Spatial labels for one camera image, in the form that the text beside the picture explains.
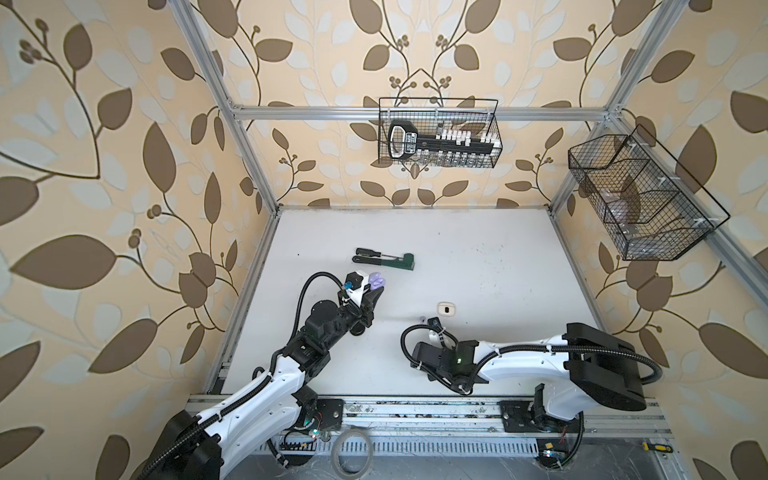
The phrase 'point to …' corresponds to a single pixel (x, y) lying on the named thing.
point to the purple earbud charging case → (376, 280)
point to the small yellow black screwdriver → (659, 447)
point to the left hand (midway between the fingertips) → (373, 283)
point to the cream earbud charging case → (446, 309)
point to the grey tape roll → (334, 454)
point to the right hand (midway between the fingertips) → (432, 361)
